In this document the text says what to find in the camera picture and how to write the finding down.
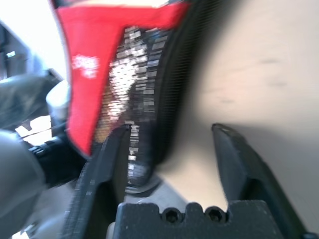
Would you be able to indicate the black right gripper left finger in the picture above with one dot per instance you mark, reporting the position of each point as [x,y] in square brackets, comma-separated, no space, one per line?
[99,174]

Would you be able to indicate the red black paddle case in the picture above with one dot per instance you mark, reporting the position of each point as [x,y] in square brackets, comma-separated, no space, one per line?
[87,37]

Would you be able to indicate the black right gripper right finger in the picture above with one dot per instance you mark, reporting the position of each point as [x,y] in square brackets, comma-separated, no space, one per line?
[249,174]

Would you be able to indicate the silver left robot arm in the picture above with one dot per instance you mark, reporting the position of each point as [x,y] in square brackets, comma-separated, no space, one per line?
[15,174]

